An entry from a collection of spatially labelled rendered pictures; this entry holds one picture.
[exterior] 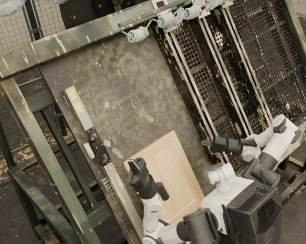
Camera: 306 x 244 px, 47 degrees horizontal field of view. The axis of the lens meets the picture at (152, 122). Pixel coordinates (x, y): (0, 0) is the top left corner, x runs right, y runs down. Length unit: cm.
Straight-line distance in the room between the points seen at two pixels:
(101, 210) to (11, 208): 191
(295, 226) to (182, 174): 151
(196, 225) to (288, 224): 188
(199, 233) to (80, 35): 105
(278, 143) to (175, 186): 63
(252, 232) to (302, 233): 178
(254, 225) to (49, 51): 116
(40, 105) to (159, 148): 68
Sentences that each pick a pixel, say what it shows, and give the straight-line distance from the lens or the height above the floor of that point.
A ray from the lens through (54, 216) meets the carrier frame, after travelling 239.
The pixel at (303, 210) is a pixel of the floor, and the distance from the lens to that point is 345.
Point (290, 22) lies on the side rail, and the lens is 298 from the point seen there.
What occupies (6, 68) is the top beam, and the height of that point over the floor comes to 189.
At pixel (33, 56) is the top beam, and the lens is 167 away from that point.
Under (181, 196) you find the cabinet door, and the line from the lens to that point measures 207.
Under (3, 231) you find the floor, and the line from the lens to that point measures 354.
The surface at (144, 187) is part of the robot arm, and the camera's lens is 143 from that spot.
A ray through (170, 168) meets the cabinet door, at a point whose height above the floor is 115.
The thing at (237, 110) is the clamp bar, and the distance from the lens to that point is 230.
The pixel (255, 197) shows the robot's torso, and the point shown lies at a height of 140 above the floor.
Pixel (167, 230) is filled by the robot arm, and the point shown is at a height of 123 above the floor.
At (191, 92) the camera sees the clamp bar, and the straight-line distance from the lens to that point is 207.
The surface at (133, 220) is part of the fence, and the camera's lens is 189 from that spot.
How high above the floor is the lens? 255
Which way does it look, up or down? 36 degrees down
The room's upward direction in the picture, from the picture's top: 5 degrees counter-clockwise
